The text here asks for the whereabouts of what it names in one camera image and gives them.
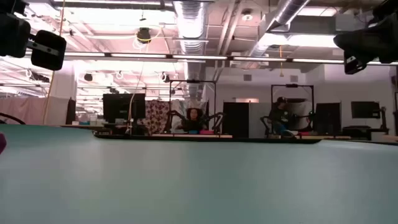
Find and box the wide silver ventilation duct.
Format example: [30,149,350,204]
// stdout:
[173,0,208,99]

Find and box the pink curtain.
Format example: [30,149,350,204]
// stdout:
[0,96,71,126]

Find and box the teal green table mat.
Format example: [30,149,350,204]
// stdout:
[0,124,398,224]

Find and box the black metal rig frame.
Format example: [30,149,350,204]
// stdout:
[169,80,218,134]
[270,83,315,131]

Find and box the narrow silver ventilation duct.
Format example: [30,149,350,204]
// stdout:
[248,0,311,60]

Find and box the long wooden workbench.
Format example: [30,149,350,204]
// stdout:
[92,130,323,144]

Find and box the grey draped cloth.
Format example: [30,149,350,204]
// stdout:
[285,101,313,129]

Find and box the person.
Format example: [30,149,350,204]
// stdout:
[267,96,295,137]
[179,107,208,131]

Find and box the black partition panel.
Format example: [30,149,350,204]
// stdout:
[222,101,249,139]
[315,102,342,136]

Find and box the black desk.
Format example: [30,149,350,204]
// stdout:
[341,124,389,141]

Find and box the floral patterned cloth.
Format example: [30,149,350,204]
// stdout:
[145,100,171,135]

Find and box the long ceiling light strip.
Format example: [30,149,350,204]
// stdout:
[63,52,398,65]

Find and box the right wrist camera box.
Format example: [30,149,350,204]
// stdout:
[343,51,368,75]

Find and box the small black monitor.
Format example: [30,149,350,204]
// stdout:
[351,101,381,119]

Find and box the round black ceiling fixture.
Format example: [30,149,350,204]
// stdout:
[136,27,152,44]

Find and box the black computer monitor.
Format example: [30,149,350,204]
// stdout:
[102,93,146,124]

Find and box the yellow power cable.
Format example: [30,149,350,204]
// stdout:
[42,0,66,125]

